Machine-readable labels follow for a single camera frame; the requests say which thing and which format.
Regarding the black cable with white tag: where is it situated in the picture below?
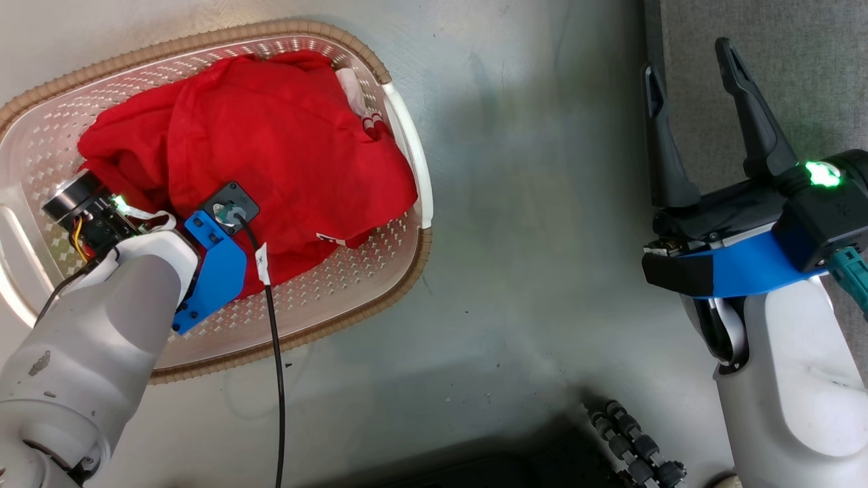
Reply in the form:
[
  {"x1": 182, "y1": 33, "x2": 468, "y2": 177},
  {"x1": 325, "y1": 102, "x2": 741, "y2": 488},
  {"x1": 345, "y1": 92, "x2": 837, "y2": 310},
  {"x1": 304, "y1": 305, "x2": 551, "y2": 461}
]
[{"x1": 234, "y1": 210, "x2": 287, "y2": 488}]

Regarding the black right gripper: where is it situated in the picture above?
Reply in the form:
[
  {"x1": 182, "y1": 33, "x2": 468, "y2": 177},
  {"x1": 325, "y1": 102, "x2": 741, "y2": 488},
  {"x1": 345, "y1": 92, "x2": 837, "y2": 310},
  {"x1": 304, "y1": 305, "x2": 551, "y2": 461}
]
[{"x1": 642, "y1": 37, "x2": 868, "y2": 273}]

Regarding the grey fabric sofa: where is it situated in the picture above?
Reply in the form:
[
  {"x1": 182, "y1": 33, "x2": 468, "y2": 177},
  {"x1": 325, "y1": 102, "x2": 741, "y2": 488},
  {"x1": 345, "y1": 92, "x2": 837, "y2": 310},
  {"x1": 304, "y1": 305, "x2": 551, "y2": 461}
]
[{"x1": 643, "y1": 0, "x2": 868, "y2": 380}]

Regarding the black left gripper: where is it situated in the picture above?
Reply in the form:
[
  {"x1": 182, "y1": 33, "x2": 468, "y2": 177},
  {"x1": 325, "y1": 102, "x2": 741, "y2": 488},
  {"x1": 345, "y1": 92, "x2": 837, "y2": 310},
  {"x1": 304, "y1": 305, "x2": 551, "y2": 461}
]
[{"x1": 42, "y1": 169, "x2": 147, "y2": 262}]

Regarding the red garment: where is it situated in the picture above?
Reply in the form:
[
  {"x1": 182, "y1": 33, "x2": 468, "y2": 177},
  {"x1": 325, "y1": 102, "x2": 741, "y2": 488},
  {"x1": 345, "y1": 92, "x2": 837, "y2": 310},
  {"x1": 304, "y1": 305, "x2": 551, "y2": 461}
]
[{"x1": 77, "y1": 49, "x2": 418, "y2": 299}]

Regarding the white perforated laundry basket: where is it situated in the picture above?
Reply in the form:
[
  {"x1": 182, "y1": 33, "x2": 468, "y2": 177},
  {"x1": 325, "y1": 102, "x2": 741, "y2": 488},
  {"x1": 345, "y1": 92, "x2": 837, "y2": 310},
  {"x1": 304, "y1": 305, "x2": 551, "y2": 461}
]
[{"x1": 0, "y1": 19, "x2": 433, "y2": 386}]

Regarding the black corrugated hose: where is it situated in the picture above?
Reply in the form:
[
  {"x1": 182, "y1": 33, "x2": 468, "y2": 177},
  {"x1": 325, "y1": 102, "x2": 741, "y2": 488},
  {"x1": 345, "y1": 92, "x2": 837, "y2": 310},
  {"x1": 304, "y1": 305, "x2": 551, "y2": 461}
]
[{"x1": 585, "y1": 400, "x2": 688, "y2": 488}]

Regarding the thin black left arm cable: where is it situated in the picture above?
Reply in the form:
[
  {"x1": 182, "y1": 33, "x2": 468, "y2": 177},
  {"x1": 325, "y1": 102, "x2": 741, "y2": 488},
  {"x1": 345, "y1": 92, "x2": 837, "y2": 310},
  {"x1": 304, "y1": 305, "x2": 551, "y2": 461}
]
[{"x1": 34, "y1": 247, "x2": 121, "y2": 326}]

